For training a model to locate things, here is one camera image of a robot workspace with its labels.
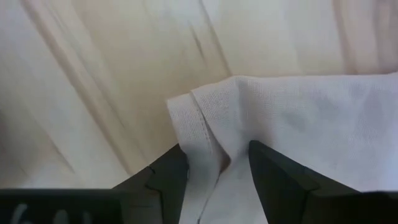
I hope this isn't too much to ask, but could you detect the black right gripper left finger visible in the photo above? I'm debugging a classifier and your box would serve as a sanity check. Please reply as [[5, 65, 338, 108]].
[[111, 143, 190, 224]]

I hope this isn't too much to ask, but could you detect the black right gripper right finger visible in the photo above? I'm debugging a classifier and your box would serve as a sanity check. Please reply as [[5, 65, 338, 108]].
[[248, 139, 362, 224]]

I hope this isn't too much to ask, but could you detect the light cloth napkin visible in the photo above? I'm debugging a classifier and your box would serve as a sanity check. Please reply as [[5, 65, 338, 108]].
[[167, 72, 398, 224]]

